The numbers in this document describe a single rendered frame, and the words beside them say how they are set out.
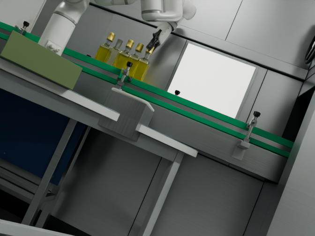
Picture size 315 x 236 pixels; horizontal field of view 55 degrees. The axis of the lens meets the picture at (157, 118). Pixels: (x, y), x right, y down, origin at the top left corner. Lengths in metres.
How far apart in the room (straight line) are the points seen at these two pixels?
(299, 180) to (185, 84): 0.77
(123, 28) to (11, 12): 2.83
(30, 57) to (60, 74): 0.11
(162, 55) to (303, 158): 0.92
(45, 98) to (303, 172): 1.06
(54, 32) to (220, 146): 0.89
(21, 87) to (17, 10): 3.40
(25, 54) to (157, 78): 0.84
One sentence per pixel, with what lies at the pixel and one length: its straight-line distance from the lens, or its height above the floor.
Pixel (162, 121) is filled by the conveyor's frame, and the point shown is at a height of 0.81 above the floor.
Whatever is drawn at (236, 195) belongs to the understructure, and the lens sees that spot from 1.72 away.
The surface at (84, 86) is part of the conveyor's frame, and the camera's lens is 1.54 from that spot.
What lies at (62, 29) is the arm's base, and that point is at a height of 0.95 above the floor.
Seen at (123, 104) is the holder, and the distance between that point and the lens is 1.27.
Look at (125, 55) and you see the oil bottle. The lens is 1.67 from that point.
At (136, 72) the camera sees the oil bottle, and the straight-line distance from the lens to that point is 1.62.
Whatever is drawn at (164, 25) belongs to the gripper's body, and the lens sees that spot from 1.67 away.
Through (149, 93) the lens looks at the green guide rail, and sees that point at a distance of 1.57.
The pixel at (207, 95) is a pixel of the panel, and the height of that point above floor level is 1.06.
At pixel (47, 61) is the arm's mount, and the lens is 1.13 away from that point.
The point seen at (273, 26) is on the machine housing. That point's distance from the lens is 1.92.
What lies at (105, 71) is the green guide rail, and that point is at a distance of 1.55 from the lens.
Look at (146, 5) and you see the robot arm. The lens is 1.32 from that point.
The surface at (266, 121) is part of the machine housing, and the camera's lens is 1.76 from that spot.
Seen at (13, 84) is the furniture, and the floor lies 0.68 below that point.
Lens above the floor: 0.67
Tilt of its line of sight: 5 degrees up
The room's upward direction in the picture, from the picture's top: 24 degrees clockwise
